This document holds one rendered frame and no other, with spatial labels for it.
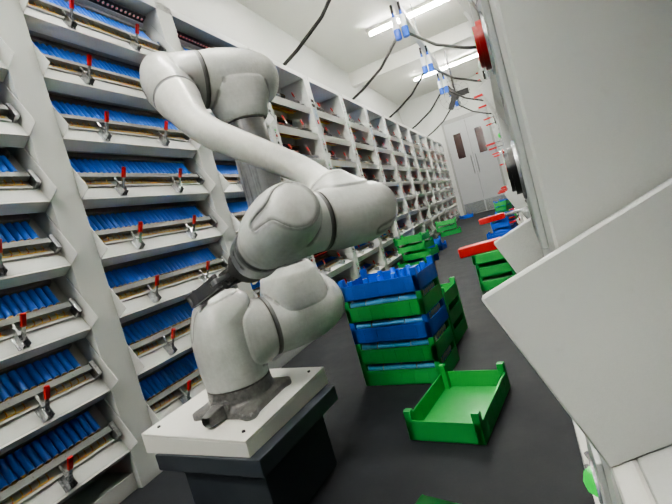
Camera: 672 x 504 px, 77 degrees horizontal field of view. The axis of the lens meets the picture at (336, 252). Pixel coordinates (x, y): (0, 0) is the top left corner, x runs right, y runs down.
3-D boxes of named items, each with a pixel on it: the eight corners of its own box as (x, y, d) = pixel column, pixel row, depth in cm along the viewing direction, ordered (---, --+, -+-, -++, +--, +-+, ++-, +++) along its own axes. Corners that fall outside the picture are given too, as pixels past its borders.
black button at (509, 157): (513, 196, 14) (501, 148, 14) (513, 194, 15) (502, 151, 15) (547, 187, 13) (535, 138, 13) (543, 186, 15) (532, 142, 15)
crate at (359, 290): (342, 302, 152) (337, 281, 152) (366, 288, 169) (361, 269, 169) (420, 290, 136) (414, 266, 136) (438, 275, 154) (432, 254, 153)
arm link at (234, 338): (198, 384, 105) (172, 301, 103) (264, 356, 114) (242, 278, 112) (214, 402, 91) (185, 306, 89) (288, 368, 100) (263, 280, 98)
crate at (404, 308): (348, 323, 153) (342, 302, 152) (372, 307, 170) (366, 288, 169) (426, 314, 137) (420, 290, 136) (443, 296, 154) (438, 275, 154)
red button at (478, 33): (481, 65, 13) (468, 16, 13) (483, 76, 15) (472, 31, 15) (514, 53, 13) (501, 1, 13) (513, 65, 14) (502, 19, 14)
